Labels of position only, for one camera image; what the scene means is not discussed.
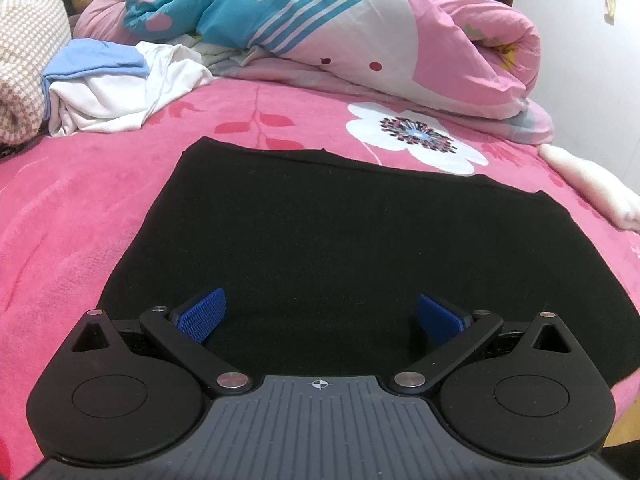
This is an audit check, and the beige checked cloth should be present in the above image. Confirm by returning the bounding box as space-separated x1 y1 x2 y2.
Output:
0 0 73 146

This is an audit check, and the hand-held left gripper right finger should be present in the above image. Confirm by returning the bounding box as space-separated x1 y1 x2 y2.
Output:
387 294 573 396

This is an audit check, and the light blue cloth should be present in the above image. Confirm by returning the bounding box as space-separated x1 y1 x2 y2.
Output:
41 39 151 121

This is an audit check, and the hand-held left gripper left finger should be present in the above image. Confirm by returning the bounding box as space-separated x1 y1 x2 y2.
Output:
70 287 253 396

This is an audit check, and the black printed t-shirt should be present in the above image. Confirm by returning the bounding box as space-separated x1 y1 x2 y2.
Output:
95 137 640 391

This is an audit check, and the white folded cloth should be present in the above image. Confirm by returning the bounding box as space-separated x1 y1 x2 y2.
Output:
537 144 640 233

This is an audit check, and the pink and blue quilt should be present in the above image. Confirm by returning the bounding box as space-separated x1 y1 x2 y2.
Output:
122 0 556 146

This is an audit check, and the grey white cloth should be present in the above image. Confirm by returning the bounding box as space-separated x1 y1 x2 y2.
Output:
192 40 261 78

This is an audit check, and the pink striped cloth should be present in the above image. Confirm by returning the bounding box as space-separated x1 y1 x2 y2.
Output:
72 0 136 43

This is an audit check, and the pink floral bed blanket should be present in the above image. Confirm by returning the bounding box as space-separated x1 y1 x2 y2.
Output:
0 72 640 471

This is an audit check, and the white crumpled cloth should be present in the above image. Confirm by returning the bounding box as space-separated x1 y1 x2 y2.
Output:
47 41 216 137

